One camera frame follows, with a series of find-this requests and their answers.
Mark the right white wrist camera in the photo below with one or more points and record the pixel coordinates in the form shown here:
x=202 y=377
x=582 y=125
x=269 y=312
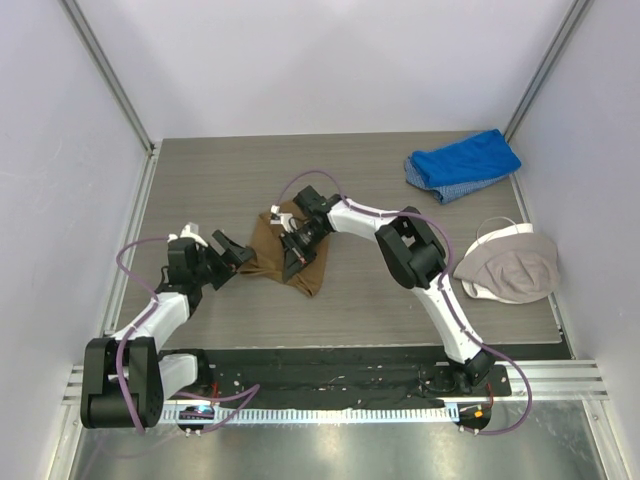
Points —
x=283 y=219

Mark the right aluminium frame post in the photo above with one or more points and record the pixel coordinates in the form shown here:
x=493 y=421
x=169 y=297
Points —
x=571 y=21

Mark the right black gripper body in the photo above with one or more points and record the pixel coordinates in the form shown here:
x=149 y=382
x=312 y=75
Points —
x=308 y=238

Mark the blue folded cloth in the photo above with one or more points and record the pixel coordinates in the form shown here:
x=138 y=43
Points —
x=479 y=157

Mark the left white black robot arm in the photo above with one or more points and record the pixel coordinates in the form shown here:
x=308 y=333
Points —
x=126 y=376

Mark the blue white checkered cloth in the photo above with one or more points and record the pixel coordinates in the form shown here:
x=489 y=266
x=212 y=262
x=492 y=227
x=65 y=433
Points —
x=448 y=193

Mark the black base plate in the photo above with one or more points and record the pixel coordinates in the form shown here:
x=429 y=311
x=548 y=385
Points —
x=371 y=378

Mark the front aluminium rail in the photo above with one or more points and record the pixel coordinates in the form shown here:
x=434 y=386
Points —
x=548 y=380

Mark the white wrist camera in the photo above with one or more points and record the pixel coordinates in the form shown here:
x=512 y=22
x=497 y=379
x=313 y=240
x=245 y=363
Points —
x=189 y=231
x=283 y=219

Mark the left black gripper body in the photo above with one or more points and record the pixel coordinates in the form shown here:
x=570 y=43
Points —
x=208 y=269

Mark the slotted white cable duct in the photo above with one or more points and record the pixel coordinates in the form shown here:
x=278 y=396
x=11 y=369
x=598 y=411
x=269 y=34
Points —
x=195 y=414

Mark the aluminium frame post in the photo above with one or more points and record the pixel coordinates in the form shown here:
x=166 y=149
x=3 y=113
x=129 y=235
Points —
x=92 y=45
x=571 y=21

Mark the grey white cap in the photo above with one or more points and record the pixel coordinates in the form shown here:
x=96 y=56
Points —
x=512 y=265

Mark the brown cloth napkin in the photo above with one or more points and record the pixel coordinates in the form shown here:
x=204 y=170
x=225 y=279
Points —
x=268 y=260

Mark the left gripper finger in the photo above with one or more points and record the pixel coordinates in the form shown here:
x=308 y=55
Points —
x=220 y=242
x=235 y=255

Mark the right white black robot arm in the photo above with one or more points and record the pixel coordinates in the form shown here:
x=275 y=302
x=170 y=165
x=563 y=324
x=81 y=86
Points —
x=414 y=257

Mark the left aluminium frame post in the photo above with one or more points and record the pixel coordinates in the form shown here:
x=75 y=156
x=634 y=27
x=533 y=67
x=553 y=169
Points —
x=92 y=45

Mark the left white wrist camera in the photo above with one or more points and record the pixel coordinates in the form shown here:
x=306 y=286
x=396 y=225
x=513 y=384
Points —
x=189 y=231

